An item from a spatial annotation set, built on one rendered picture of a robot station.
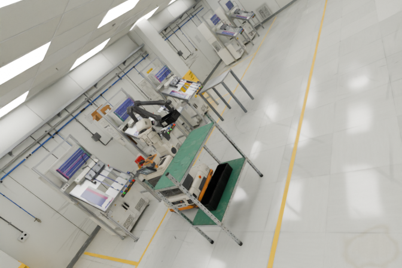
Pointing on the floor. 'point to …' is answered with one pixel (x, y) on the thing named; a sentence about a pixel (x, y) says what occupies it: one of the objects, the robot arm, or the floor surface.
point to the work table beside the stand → (226, 90)
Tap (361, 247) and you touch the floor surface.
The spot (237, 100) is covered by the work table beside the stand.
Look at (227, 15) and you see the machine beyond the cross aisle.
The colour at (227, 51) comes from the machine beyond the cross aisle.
